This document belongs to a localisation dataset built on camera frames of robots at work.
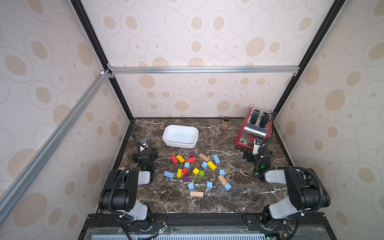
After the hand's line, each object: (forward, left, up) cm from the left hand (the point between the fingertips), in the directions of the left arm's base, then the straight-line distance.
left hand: (147, 146), depth 92 cm
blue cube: (-22, -27, -7) cm, 36 cm away
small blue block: (-9, -25, -7) cm, 27 cm away
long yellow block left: (-3, -20, -9) cm, 22 cm away
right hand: (+1, -70, -2) cm, 70 cm away
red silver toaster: (+11, -67, +9) cm, 69 cm away
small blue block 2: (-8, -35, -7) cm, 37 cm away
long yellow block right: (-8, -40, -8) cm, 42 cm away
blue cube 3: (-22, -48, -7) cm, 53 cm away
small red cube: (-12, -23, -7) cm, 27 cm away
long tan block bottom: (-26, -32, -8) cm, 42 cm away
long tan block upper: (-2, -35, -8) cm, 36 cm away
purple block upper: (+1, -27, -10) cm, 29 cm away
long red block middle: (-5, -27, -8) cm, 28 cm away
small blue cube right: (-13, -46, -7) cm, 48 cm away
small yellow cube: (-13, -30, -7) cm, 33 cm away
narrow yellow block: (-13, -20, -8) cm, 25 cm away
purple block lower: (-17, -24, -9) cm, 31 cm away
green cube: (-14, -33, -6) cm, 37 cm away
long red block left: (-4, -16, -9) cm, 19 cm away
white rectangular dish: (+16, -19, -10) cm, 27 cm away
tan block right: (-18, -45, -7) cm, 49 cm away
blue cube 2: (-21, -38, -6) cm, 44 cm away
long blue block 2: (-14, -14, -9) cm, 22 cm away
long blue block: (-3, -43, -8) cm, 44 cm away
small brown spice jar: (+23, -51, -2) cm, 56 cm away
